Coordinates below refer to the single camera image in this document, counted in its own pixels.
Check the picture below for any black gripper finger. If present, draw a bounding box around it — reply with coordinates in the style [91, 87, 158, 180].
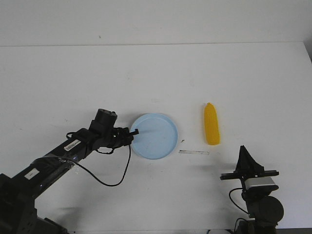
[128, 129, 139, 136]
[234, 145, 264, 174]

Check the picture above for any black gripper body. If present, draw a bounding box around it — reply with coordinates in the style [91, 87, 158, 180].
[220, 170, 279, 185]
[89, 109, 133, 149]

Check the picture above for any light blue round plate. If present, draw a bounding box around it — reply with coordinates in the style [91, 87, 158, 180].
[131, 113, 178, 160]

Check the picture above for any yellow corn cob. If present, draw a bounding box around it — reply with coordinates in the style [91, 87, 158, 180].
[204, 102, 220, 145]

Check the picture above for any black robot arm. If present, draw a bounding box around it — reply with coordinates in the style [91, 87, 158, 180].
[0, 109, 139, 234]
[220, 145, 284, 234]

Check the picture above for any tape strip on table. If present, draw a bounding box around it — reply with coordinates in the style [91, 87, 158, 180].
[179, 150, 210, 155]

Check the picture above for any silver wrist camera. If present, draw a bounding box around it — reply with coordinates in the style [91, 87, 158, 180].
[245, 177, 279, 191]

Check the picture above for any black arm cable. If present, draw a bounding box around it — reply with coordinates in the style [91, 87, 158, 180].
[228, 187, 251, 216]
[58, 143, 132, 187]

